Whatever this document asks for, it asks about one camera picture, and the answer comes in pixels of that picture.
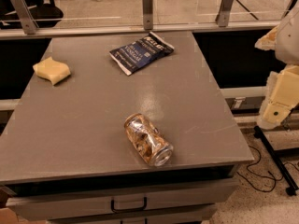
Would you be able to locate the black stand leg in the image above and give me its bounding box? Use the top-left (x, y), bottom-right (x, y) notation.
top-left (254, 126), bottom-right (299, 196)

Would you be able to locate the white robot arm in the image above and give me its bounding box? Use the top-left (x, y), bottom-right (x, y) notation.
top-left (255, 7), bottom-right (299, 130)

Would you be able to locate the grey drawer with handle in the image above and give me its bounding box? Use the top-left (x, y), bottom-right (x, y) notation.
top-left (7, 178), bottom-right (237, 220)

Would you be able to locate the middle metal rail bracket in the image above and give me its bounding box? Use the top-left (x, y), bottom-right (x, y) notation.
top-left (142, 0), bottom-right (153, 30)

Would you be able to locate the metal rail bracket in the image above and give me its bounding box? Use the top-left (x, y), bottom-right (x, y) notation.
top-left (10, 0), bottom-right (38, 35)
top-left (142, 0), bottom-right (153, 30)
top-left (215, 0), bottom-right (234, 27)

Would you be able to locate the black office chair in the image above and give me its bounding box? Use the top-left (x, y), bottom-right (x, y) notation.
top-left (0, 0), bottom-right (64, 29)

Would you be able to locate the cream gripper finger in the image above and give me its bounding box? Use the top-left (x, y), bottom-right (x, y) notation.
top-left (254, 26), bottom-right (278, 50)

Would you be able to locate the lower grey drawer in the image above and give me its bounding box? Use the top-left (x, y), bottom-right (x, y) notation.
top-left (47, 204), bottom-right (217, 224)

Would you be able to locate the blue chip bag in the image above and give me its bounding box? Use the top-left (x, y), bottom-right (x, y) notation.
top-left (109, 32), bottom-right (175, 76)

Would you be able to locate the yellow sponge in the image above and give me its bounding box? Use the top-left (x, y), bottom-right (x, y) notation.
top-left (33, 57), bottom-right (71, 85)

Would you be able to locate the right metal rail bracket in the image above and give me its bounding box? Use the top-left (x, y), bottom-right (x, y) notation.
top-left (215, 0), bottom-right (234, 27)

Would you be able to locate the black floor cable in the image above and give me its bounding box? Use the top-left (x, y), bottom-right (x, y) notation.
top-left (236, 145), bottom-right (299, 193)

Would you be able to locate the left metal rail bracket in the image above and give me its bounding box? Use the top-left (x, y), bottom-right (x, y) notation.
top-left (10, 0), bottom-right (38, 35)

